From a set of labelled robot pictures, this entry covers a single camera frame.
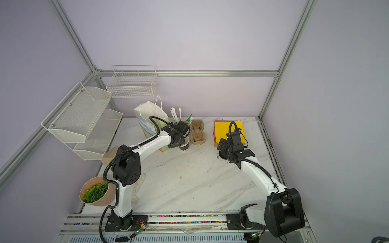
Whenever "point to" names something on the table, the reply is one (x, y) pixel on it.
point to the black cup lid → (224, 154)
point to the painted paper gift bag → (147, 109)
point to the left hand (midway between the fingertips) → (177, 142)
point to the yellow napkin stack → (221, 128)
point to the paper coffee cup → (185, 146)
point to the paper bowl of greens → (96, 192)
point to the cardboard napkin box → (216, 145)
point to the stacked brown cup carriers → (197, 134)
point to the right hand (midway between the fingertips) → (225, 143)
